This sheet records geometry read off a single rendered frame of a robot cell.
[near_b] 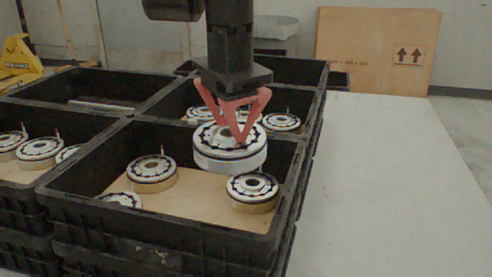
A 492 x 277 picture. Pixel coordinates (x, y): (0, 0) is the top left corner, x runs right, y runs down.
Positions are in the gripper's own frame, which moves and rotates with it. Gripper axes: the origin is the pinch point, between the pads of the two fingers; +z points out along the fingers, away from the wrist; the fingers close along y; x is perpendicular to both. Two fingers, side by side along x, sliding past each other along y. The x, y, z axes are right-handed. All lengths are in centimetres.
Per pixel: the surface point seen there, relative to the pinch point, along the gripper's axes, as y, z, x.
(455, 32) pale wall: -144, 56, 309
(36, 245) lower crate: -19.3, 24.1, -29.4
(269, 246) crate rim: 10.9, 12.6, -0.7
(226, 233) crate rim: 6.7, 11.5, -4.9
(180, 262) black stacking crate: 1.0, 19.7, -10.0
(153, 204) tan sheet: -17.0, 22.2, -8.4
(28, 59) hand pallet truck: -395, 93, -25
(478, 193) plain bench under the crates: 6, 36, 70
